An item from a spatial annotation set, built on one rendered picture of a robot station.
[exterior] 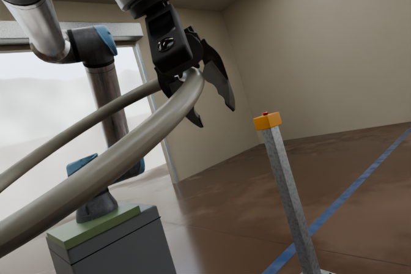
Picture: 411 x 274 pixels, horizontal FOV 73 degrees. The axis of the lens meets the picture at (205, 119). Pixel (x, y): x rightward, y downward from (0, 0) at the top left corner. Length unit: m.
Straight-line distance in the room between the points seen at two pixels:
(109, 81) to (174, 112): 0.82
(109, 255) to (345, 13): 6.26
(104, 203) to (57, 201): 1.10
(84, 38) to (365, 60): 6.01
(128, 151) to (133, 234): 1.05
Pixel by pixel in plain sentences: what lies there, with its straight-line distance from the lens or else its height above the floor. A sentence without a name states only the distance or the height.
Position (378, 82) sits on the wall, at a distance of 6.58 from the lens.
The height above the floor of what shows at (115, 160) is 1.16.
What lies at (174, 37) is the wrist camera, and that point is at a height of 1.28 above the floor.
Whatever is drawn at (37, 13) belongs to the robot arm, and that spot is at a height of 1.46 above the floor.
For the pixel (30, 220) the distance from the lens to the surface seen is 0.30.
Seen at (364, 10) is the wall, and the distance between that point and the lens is 6.64.
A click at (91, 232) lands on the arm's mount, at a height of 0.87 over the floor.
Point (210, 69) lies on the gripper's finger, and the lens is 0.43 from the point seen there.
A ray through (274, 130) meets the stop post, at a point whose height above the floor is 0.97.
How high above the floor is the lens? 1.17
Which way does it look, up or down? level
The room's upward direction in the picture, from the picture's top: 16 degrees counter-clockwise
